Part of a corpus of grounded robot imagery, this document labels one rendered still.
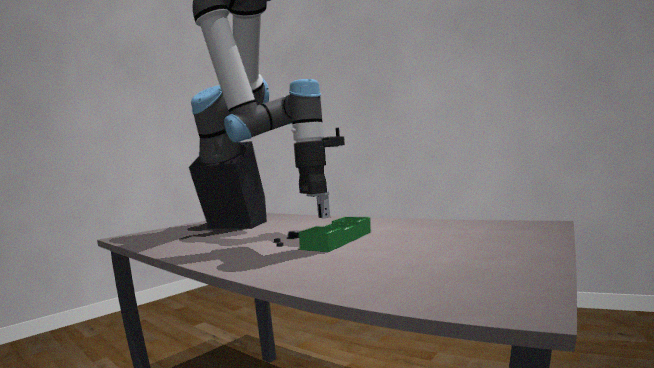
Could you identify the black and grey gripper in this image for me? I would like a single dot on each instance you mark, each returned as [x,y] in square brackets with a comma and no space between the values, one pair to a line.
[310,160]

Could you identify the green three-compartment bin rack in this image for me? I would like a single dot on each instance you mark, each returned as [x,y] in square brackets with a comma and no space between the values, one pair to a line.
[330,237]

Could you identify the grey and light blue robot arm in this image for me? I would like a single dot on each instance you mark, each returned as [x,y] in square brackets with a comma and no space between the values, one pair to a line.
[242,118]

